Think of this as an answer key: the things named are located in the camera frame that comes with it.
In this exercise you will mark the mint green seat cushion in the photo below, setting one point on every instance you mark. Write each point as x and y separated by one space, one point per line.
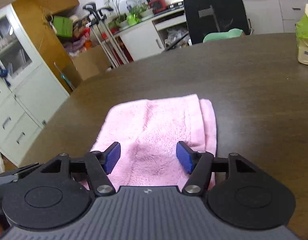
232 33

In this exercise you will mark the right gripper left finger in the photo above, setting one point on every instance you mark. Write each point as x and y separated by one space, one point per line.
61 190

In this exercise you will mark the white glass door cabinet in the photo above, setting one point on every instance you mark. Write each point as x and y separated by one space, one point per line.
30 93

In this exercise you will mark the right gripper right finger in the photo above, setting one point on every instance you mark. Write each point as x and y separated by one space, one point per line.
236 190

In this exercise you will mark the green tissue box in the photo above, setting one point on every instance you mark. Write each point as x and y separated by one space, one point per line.
302 37

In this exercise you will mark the pink towel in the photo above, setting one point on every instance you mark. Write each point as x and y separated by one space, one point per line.
148 132

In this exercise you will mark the green cardboard box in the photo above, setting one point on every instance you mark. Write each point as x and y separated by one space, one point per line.
63 26

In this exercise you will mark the black office chair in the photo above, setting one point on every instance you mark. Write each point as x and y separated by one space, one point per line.
213 16

